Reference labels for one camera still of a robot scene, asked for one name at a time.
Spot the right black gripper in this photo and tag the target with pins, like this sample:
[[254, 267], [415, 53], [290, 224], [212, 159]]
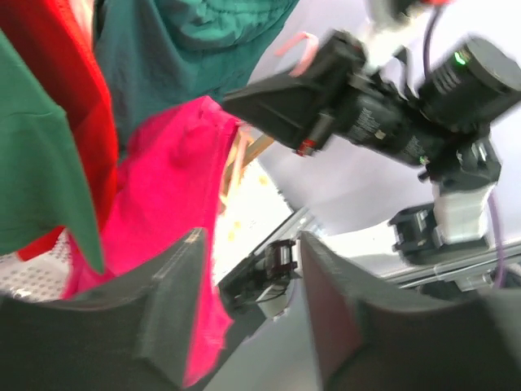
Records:
[[327, 95]]

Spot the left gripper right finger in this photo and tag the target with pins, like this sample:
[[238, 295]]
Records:
[[369, 334]]

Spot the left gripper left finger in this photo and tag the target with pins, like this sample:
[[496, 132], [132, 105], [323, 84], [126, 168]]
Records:
[[131, 333]]

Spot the magenta t shirt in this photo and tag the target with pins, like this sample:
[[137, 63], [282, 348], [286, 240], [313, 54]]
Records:
[[168, 184]]

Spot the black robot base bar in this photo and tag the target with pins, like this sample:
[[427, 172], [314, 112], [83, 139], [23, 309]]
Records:
[[256, 292]]

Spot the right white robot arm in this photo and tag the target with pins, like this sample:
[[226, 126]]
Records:
[[442, 128]]

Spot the dark green t shirt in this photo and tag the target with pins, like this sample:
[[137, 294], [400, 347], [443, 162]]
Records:
[[43, 184]]

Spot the red t shirt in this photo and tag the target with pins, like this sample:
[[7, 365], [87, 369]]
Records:
[[48, 39]]

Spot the right wooden clothes rack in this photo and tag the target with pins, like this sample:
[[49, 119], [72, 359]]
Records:
[[244, 150]]

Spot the floral table cloth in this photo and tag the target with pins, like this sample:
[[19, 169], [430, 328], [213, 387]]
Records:
[[256, 210]]

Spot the white perforated plastic basket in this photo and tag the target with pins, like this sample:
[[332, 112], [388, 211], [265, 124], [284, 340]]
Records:
[[42, 278]]

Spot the teal green shorts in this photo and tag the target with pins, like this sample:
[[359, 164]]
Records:
[[156, 54]]

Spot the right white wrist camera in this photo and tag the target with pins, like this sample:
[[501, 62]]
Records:
[[392, 25]]

